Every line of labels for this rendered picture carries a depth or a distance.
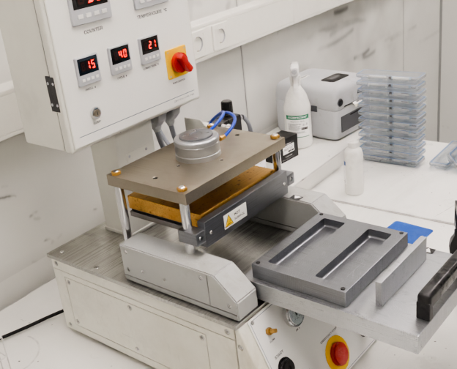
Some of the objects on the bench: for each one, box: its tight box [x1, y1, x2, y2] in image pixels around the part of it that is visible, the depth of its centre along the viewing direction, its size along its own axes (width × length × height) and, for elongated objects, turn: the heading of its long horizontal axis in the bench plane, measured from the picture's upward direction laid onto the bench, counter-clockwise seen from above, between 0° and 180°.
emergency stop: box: [330, 341, 349, 366], centre depth 114 cm, size 2×4×4 cm, turn 155°
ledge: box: [266, 127, 363, 190], centre depth 196 cm, size 30×84×4 cm, turn 157°
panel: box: [247, 303, 376, 369], centre depth 113 cm, size 2×30×19 cm, turn 155°
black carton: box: [266, 130, 299, 164], centre depth 195 cm, size 6×9×7 cm
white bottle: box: [343, 140, 364, 195], centre depth 178 cm, size 5×5×14 cm
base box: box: [51, 258, 269, 369], centre depth 129 cm, size 54×38×17 cm
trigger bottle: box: [283, 62, 313, 149], centre depth 200 cm, size 9×8×25 cm
